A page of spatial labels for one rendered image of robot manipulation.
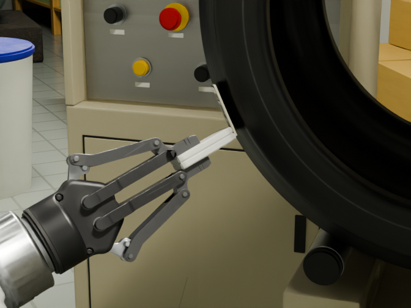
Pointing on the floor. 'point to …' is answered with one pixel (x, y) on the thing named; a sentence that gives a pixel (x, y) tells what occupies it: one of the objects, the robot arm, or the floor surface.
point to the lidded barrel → (15, 115)
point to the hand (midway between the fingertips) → (202, 148)
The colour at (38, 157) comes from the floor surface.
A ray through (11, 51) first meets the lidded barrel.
